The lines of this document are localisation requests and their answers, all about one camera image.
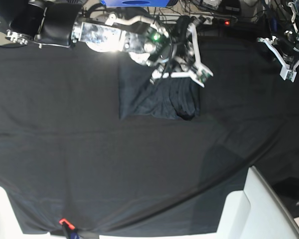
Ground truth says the white power strip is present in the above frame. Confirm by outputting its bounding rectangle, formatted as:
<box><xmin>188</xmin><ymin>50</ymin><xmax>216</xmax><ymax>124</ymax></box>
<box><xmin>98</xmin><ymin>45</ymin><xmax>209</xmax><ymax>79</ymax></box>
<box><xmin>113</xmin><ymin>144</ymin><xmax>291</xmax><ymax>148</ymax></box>
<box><xmin>189</xmin><ymin>15</ymin><xmax>238</xmax><ymax>27</ymax></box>

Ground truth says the dark grey long-sleeve T-shirt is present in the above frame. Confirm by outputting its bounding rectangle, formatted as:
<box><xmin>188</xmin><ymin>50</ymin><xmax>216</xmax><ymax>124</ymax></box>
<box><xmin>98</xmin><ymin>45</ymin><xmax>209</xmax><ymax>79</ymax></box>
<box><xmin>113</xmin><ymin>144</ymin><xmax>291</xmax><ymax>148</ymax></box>
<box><xmin>118</xmin><ymin>58</ymin><xmax>200</xmax><ymax>120</ymax></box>

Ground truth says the orange blue clamp bottom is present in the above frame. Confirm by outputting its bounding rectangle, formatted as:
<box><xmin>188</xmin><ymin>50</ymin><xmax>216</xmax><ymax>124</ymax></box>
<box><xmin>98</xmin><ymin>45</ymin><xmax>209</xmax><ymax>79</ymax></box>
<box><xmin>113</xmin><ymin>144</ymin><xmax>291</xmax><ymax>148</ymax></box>
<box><xmin>59</xmin><ymin>218</ymin><xmax>81</xmax><ymax>239</ymax></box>

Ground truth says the black table cloth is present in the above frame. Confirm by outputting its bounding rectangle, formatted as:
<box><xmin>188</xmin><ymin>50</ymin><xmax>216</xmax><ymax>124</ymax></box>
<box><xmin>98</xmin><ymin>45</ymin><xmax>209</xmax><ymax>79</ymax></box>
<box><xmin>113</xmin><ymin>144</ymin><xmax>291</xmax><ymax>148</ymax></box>
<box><xmin>0</xmin><ymin>38</ymin><xmax>299</xmax><ymax>237</ymax></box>

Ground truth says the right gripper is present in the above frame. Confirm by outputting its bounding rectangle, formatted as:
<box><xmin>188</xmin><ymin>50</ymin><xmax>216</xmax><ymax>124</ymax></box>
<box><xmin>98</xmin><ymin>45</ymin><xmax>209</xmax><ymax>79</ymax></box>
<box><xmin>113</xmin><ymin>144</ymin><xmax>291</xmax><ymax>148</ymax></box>
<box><xmin>149</xmin><ymin>23</ymin><xmax>213</xmax><ymax>88</ymax></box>

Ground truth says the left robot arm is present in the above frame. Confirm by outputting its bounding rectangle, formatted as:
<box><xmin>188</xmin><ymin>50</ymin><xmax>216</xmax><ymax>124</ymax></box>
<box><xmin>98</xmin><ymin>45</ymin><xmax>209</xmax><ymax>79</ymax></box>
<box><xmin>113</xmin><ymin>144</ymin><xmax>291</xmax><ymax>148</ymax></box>
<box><xmin>257</xmin><ymin>0</ymin><xmax>299</xmax><ymax>82</ymax></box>

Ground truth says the blue clamp handle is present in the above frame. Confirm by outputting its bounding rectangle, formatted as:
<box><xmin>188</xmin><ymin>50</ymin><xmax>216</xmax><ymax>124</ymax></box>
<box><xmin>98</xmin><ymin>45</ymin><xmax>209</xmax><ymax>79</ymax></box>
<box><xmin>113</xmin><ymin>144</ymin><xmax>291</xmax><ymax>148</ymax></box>
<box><xmin>270</xmin><ymin>17</ymin><xmax>278</xmax><ymax>32</ymax></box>

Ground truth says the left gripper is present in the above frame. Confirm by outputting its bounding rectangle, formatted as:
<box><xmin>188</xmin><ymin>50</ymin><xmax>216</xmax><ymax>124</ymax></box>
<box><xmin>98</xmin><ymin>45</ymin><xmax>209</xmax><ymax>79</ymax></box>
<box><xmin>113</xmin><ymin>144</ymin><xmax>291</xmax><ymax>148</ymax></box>
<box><xmin>257</xmin><ymin>33</ymin><xmax>299</xmax><ymax>81</ymax></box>

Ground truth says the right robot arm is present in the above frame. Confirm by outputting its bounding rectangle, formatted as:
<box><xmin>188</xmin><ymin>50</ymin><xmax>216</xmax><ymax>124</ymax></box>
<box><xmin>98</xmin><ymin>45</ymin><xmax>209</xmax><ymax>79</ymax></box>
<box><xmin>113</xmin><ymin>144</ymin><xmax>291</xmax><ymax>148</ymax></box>
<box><xmin>0</xmin><ymin>0</ymin><xmax>213</xmax><ymax>86</ymax></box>

